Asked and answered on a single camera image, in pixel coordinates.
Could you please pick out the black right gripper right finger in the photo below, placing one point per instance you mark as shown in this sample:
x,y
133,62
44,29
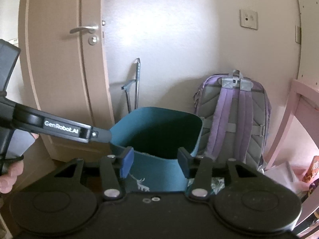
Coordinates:
x,y
184,159

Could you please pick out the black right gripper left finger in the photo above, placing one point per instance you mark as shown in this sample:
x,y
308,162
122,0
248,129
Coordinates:
x,y
126,161

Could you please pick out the teal trash bin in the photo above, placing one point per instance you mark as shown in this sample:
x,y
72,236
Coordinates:
x,y
156,134

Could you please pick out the person left hand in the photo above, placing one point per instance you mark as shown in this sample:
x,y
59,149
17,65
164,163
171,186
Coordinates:
x,y
20,142

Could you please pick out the purple grey backpack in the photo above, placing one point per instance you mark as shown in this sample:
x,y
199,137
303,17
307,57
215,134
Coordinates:
x,y
236,114

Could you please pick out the beige wooden door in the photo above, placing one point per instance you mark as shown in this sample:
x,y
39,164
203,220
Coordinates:
x,y
63,74

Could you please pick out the silver door lock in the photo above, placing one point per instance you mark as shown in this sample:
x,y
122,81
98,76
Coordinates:
x,y
93,40

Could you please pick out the pink wooden desk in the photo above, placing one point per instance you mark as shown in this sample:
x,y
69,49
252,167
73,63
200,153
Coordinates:
x,y
296,141

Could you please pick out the silver door handle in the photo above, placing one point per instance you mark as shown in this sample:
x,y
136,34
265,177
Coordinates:
x,y
89,29

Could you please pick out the beige wall switch plate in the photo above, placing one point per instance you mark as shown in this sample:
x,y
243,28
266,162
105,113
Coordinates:
x,y
249,19

